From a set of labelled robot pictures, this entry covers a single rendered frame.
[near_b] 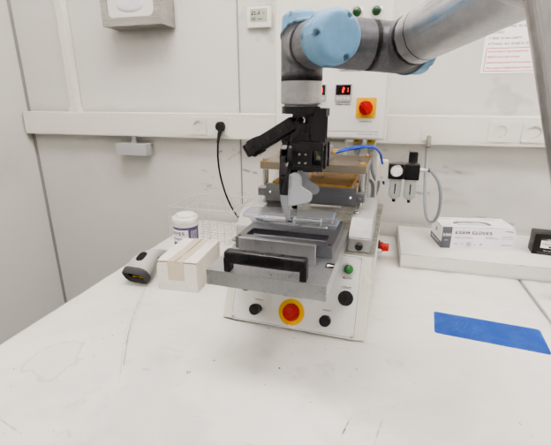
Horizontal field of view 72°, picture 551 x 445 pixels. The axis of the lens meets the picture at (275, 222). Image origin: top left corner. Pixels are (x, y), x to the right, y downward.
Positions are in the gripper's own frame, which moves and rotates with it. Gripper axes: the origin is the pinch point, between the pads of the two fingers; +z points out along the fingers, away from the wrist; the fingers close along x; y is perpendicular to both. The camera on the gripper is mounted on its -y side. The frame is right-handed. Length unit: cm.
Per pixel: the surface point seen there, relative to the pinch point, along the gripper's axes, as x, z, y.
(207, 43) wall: 76, -42, -55
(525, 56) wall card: 80, -35, 56
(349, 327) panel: 3.6, 27.0, 13.2
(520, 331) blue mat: 18, 30, 51
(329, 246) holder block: -4.0, 5.4, 9.3
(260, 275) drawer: -14.7, 7.9, -1.0
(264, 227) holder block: 3.0, 5.4, -6.3
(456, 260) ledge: 48, 26, 40
